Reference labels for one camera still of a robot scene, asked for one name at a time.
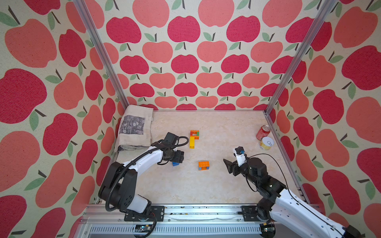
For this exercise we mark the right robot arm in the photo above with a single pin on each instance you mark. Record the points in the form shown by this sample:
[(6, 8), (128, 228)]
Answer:
[(281, 205)]

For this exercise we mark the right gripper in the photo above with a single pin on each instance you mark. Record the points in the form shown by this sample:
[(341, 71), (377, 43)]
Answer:
[(230, 165)]

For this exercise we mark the right frame post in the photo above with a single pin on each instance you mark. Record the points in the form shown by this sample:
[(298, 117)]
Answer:
[(323, 12)]

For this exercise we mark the yellow tin can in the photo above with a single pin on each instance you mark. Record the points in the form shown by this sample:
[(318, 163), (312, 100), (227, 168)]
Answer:
[(266, 143)]

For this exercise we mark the left frame post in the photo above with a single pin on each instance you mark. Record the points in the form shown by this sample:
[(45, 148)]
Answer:
[(90, 26)]

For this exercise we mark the frame post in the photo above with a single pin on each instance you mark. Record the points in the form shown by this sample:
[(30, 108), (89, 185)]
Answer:
[(90, 26), (323, 12)]

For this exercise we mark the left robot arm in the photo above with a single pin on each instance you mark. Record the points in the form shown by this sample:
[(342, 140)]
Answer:
[(118, 188)]

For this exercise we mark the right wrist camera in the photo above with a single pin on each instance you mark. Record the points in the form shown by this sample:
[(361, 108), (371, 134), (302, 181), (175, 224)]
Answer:
[(240, 155)]

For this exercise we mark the folded beige towel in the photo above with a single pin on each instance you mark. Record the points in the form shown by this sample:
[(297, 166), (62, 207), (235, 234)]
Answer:
[(135, 129)]

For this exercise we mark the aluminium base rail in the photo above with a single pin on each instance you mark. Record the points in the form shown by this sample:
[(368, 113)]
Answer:
[(191, 221)]

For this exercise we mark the red soda can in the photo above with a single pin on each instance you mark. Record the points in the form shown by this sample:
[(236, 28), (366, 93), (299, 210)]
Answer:
[(264, 131)]

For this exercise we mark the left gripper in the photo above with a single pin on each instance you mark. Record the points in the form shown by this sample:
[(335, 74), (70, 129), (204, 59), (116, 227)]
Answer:
[(180, 156)]

